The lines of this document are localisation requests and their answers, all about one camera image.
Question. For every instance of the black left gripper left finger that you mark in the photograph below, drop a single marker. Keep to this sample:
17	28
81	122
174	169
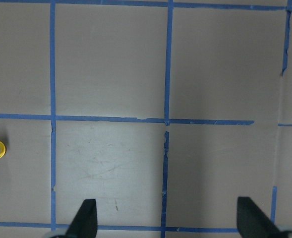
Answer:
85	222

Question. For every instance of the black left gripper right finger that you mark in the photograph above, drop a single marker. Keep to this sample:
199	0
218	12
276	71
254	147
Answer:
251	221

